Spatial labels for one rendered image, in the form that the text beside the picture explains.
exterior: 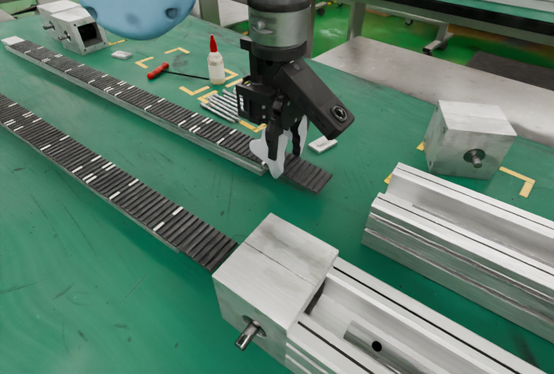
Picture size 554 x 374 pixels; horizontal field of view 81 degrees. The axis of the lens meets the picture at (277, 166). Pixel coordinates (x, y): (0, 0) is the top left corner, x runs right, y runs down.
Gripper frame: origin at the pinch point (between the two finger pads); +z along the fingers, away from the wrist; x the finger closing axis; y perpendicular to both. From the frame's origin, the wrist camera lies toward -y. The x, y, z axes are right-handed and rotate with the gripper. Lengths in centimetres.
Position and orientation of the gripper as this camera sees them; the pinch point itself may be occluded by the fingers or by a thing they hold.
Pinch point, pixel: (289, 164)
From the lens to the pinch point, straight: 53.9
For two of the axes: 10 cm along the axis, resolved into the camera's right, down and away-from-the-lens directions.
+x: -5.8, 5.5, -6.1
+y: -8.2, -3.8, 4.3
